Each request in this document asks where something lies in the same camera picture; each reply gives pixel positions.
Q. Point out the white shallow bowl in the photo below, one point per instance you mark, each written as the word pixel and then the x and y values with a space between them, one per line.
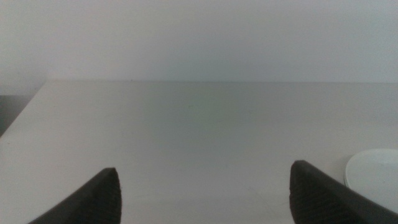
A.
pixel 376 174

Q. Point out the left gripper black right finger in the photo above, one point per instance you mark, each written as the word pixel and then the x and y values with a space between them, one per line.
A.
pixel 317 199

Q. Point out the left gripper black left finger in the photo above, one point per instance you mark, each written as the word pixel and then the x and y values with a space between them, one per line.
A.
pixel 96 202

